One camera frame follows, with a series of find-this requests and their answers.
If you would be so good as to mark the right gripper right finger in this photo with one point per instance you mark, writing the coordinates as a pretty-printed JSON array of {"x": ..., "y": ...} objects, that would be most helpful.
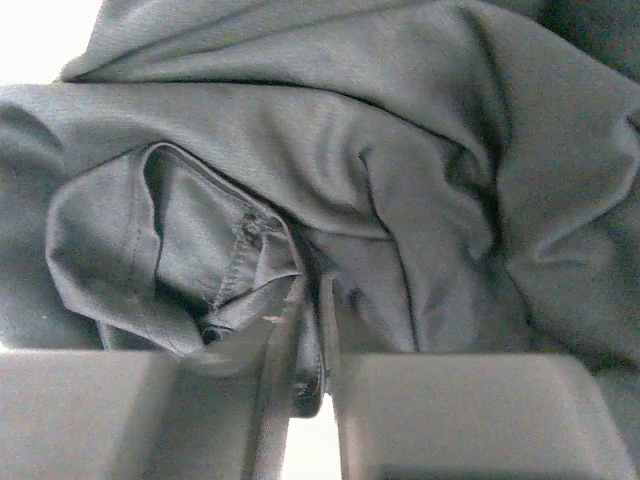
[{"x": 498, "y": 416}]

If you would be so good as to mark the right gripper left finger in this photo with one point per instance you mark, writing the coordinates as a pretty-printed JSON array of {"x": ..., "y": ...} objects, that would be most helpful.
[{"x": 220, "y": 413}]

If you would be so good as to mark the black t shirt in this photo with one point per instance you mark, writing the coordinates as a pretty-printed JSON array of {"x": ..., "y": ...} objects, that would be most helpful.
[{"x": 468, "y": 171}]

